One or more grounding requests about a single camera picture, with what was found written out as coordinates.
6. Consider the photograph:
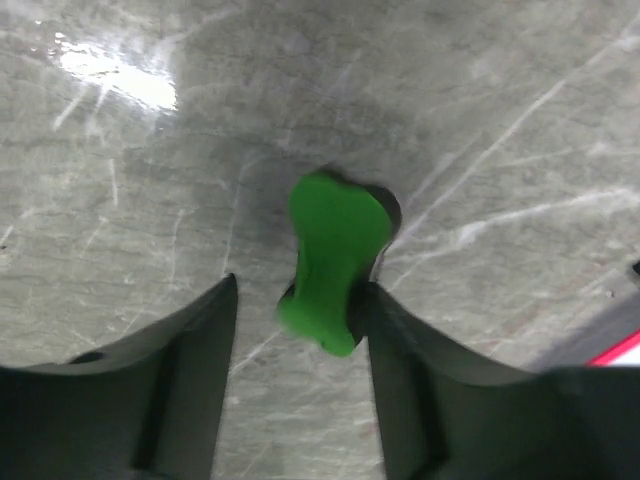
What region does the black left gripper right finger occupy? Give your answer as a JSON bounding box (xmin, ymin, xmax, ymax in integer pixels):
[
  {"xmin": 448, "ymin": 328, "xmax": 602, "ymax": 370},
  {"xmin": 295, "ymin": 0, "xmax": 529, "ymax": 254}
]
[{"xmin": 359, "ymin": 283, "xmax": 639, "ymax": 479}]

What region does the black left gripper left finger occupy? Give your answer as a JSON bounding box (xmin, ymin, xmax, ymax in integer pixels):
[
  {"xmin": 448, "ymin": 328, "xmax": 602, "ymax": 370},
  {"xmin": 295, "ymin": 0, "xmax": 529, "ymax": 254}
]
[{"xmin": 1, "ymin": 276, "xmax": 238, "ymax": 479}]

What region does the green whiteboard eraser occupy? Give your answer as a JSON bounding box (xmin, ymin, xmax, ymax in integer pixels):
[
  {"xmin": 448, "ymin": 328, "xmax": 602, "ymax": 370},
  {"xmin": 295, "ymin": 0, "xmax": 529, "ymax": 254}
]
[{"xmin": 276, "ymin": 168, "xmax": 402, "ymax": 357}]

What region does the red-framed whiteboard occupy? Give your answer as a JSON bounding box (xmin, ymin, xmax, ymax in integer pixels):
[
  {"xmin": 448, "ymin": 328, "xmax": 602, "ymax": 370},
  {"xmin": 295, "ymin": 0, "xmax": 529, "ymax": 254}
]
[{"xmin": 588, "ymin": 330, "xmax": 640, "ymax": 367}]

